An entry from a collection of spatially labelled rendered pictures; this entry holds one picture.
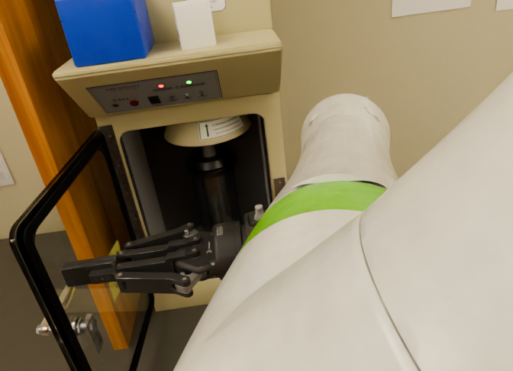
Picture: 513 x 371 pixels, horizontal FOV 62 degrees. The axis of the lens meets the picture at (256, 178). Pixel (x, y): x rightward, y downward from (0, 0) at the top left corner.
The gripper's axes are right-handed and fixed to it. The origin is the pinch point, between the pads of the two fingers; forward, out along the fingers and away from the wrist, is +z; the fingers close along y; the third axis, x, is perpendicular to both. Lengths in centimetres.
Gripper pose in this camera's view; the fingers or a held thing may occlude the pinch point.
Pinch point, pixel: (91, 271)
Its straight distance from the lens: 61.6
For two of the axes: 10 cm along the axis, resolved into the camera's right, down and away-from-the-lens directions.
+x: 1.1, 8.7, 4.8
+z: -9.9, 1.4, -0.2
